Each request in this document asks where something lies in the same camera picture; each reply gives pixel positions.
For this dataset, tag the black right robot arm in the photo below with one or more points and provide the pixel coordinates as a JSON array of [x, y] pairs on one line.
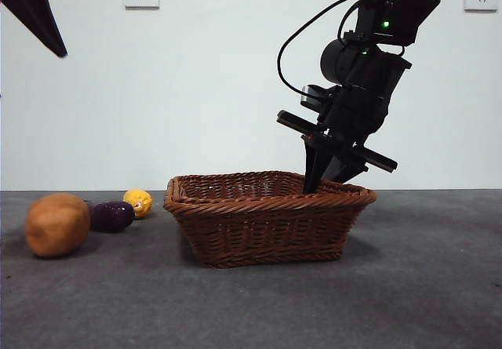
[[364, 66]]

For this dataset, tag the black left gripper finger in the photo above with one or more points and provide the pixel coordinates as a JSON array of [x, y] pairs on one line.
[[27, 0]]

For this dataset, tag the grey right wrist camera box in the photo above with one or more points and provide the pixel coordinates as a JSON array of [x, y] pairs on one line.
[[310, 96]]

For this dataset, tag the brown potato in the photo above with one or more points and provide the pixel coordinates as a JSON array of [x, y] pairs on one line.
[[57, 225]]

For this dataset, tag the yellow corn cob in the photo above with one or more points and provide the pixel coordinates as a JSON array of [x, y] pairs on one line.
[[139, 202]]

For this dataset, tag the brown wicker basket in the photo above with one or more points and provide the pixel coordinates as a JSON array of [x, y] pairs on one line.
[[266, 227]]

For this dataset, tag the purple eggplant with green stem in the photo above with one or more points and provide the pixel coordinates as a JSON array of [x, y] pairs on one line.
[[111, 217]]

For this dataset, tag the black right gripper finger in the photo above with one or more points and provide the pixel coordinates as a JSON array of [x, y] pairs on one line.
[[347, 170], [315, 164]]

